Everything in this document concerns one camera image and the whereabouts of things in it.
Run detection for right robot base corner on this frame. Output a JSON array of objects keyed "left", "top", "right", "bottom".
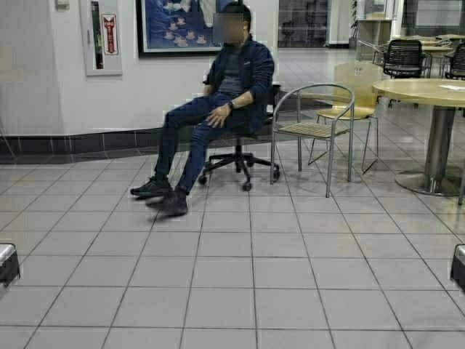
[{"left": 450, "top": 244, "right": 465, "bottom": 291}]

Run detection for black swivel office chair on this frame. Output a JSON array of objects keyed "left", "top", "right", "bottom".
[{"left": 198, "top": 82, "right": 283, "bottom": 193}]

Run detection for seated person in blue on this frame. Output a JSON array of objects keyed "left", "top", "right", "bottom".
[{"left": 130, "top": 1, "right": 275, "bottom": 216}]

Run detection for grey metal slatted armchair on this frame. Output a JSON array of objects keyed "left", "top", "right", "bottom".
[{"left": 270, "top": 82, "right": 355, "bottom": 198}]

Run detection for wooden chair by round table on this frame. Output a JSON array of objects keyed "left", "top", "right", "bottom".
[{"left": 308, "top": 60, "right": 384, "bottom": 175}]

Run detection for white fire extinguisher cabinet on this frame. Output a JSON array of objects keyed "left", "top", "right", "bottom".
[{"left": 79, "top": 0, "right": 122, "bottom": 76}]

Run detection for black mesh office chair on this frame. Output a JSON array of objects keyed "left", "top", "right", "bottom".
[{"left": 383, "top": 39, "right": 432, "bottom": 79}]

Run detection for framed blue wall poster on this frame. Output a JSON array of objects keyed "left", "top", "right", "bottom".
[{"left": 135, "top": 1, "right": 245, "bottom": 58}]

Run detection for round wooden pedestal table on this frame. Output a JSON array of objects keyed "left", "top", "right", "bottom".
[{"left": 373, "top": 79, "right": 464, "bottom": 197}]

